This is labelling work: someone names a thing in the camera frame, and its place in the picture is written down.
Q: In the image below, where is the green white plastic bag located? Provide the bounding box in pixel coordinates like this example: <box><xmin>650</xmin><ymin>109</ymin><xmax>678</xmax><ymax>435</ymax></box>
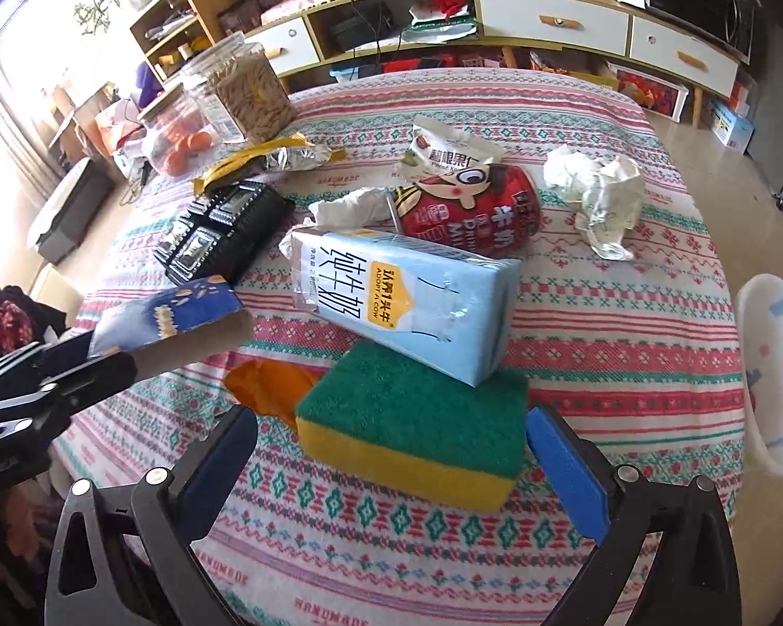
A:
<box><xmin>401</xmin><ymin>0</ymin><xmax>480</xmax><ymax>46</ymax></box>

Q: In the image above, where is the white snack packet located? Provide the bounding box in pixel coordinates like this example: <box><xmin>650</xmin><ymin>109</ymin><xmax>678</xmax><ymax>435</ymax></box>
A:
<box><xmin>401</xmin><ymin>114</ymin><xmax>506</xmax><ymax>184</ymax></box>

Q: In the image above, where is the clear jar of oranges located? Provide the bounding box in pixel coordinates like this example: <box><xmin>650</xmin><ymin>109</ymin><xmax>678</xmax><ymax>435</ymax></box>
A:
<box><xmin>137</xmin><ymin>85</ymin><xmax>216</xmax><ymax>177</ymax></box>

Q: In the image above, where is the white plastic basin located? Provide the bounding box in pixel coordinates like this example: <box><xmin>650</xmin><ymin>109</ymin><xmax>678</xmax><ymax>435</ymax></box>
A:
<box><xmin>734</xmin><ymin>274</ymin><xmax>783</xmax><ymax>474</ymax></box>

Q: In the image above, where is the black plastic tray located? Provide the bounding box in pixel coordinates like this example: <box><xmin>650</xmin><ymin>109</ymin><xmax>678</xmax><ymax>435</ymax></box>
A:
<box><xmin>153</xmin><ymin>180</ymin><xmax>296</xmax><ymax>286</ymax></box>

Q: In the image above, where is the white tissue wad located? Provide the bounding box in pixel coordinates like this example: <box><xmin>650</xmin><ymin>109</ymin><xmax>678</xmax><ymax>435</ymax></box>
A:
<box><xmin>309</xmin><ymin>187</ymin><xmax>393</xmax><ymax>229</ymax></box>

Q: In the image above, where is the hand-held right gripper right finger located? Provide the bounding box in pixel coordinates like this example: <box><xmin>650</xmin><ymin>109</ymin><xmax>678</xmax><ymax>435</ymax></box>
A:
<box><xmin>525</xmin><ymin>404</ymin><xmax>745</xmax><ymax>626</ymax></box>

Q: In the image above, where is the yellow foil packet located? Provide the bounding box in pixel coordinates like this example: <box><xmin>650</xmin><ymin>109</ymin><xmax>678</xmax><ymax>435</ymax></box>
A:
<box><xmin>192</xmin><ymin>135</ymin><xmax>347</xmax><ymax>193</ymax></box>

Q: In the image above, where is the blue white cardboard box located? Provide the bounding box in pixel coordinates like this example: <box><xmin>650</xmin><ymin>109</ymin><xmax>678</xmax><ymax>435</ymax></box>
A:
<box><xmin>705</xmin><ymin>98</ymin><xmax>754</xmax><ymax>148</ymax></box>

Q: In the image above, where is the white wooden TV cabinet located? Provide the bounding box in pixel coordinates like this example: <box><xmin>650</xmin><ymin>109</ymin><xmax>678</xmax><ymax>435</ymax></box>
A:
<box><xmin>235</xmin><ymin>0</ymin><xmax>741</xmax><ymax>128</ymax></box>

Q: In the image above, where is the red milk can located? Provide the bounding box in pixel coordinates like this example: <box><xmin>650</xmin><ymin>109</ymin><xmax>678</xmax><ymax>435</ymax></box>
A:
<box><xmin>391</xmin><ymin>164</ymin><xmax>541</xmax><ymax>258</ymax></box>

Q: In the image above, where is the striped patterned tablecloth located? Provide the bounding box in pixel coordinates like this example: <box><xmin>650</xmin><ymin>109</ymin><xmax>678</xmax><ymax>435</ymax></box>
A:
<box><xmin>52</xmin><ymin>68</ymin><xmax>758</xmax><ymax>626</ymax></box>

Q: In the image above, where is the wooden shelf unit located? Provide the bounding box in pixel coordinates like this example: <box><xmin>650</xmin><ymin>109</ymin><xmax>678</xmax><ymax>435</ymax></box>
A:
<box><xmin>129</xmin><ymin>0</ymin><xmax>236</xmax><ymax>82</ymax></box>

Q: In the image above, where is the cream paper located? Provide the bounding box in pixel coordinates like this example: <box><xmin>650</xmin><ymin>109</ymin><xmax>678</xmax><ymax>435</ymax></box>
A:
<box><xmin>543</xmin><ymin>145</ymin><xmax>644</xmax><ymax>262</ymax></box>

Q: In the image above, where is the orange peel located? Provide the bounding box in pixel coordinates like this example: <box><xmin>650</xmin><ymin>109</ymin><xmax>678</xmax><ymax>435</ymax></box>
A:
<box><xmin>223</xmin><ymin>358</ymin><xmax>317</xmax><ymax>430</ymax></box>

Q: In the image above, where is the black microwave oven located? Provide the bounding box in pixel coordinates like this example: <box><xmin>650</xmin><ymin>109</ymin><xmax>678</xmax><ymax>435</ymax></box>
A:
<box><xmin>646</xmin><ymin>0</ymin><xmax>758</xmax><ymax>66</ymax></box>

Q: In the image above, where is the brown cardboard box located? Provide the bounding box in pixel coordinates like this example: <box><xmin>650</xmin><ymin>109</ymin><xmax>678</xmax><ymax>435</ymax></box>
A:
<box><xmin>49</xmin><ymin>81</ymin><xmax>132</xmax><ymax>164</ymax></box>

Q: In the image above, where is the green yellow sponge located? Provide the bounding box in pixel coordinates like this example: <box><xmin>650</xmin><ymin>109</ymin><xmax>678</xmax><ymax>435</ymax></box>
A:
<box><xmin>295</xmin><ymin>341</ymin><xmax>529</xmax><ymax>513</ymax></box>

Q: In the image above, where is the blue snack box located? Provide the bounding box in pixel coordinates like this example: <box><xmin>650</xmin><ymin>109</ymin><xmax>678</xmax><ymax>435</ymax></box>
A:
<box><xmin>88</xmin><ymin>275</ymin><xmax>252</xmax><ymax>380</ymax></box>

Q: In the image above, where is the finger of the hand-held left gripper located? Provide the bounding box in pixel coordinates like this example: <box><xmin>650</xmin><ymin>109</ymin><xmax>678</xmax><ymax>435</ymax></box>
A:
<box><xmin>0</xmin><ymin>352</ymin><xmax>138</xmax><ymax>464</ymax></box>
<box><xmin>0</xmin><ymin>331</ymin><xmax>96</xmax><ymax>406</ymax></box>

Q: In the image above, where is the clear jar of seeds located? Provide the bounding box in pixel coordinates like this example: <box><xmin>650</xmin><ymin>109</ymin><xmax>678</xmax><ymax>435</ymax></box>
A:
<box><xmin>181</xmin><ymin>32</ymin><xmax>299</xmax><ymax>145</ymax></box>

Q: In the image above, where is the light blue milk carton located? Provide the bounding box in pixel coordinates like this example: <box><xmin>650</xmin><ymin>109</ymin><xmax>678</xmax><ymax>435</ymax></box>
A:
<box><xmin>286</xmin><ymin>225</ymin><xmax>523</xmax><ymax>387</ymax></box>

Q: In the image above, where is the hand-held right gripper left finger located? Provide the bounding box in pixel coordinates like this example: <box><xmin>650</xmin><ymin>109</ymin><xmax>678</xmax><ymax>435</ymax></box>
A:
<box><xmin>44</xmin><ymin>404</ymin><xmax>259</xmax><ymax>626</ymax></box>

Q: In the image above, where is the small black box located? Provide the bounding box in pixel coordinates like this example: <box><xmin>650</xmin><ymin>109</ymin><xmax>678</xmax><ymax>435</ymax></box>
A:
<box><xmin>329</xmin><ymin>13</ymin><xmax>393</xmax><ymax>53</ymax></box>

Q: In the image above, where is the orange white box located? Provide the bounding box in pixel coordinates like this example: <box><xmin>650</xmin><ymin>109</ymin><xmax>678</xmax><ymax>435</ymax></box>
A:
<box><xmin>616</xmin><ymin>65</ymin><xmax>686</xmax><ymax>122</ymax></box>

